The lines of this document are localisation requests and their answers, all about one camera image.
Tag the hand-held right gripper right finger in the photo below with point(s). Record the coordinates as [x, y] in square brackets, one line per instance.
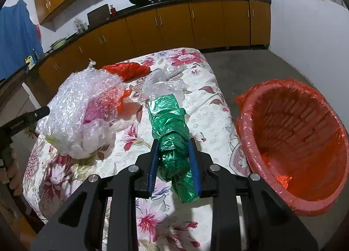
[195, 169]

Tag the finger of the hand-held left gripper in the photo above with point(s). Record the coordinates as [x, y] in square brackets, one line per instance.
[38, 113]

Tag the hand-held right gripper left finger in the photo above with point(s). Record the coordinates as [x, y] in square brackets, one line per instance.
[153, 169]

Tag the green plastic bag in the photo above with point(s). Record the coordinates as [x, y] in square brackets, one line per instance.
[171, 142]

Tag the red plastic bag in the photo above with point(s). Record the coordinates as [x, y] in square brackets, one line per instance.
[128, 71]

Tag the red lined waste basket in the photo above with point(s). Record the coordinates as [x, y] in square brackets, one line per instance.
[297, 142]

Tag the person's left hand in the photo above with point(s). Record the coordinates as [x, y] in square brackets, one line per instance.
[12, 177]

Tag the clear bubble wrap sheet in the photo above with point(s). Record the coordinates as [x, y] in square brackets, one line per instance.
[71, 92]

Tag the yellow detergent bottle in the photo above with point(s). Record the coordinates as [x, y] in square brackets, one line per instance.
[30, 62]

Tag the translucent white plastic bag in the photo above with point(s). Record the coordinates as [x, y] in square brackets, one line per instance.
[94, 137]

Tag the small orange plastic bag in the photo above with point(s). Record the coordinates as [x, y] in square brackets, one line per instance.
[124, 103]

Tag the green enamel pot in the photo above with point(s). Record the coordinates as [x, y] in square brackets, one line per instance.
[57, 44]

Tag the floral printed cloth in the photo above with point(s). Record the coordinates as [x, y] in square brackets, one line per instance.
[210, 98]

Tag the blue hanging cloth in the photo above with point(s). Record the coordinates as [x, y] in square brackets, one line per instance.
[17, 38]

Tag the red hanging cloth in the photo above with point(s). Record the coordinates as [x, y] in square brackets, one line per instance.
[38, 32]

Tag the crumpled clear plastic bag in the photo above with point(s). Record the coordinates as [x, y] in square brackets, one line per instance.
[160, 84]

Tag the glass jar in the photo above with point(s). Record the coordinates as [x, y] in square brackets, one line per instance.
[80, 27]

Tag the dark cutting board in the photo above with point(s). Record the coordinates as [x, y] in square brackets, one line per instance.
[98, 14]

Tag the red bottle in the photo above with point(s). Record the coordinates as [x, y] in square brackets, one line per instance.
[113, 11]

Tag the orange wooden base cabinets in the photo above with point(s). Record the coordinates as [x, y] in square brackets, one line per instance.
[174, 27]

